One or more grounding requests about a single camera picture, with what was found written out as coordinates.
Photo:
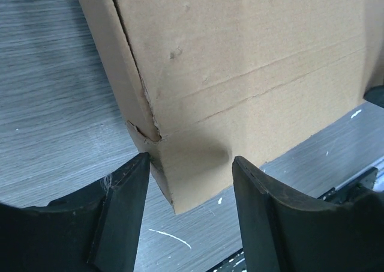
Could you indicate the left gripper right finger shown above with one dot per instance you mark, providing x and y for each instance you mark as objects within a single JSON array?
[{"x": 283, "y": 229}]

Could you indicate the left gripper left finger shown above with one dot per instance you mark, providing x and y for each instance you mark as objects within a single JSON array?
[{"x": 95, "y": 228}]

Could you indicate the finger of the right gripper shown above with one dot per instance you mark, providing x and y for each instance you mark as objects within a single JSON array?
[{"x": 375, "y": 95}]

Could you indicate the brown cardboard box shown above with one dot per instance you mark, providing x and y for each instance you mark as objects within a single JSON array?
[{"x": 199, "y": 82}]

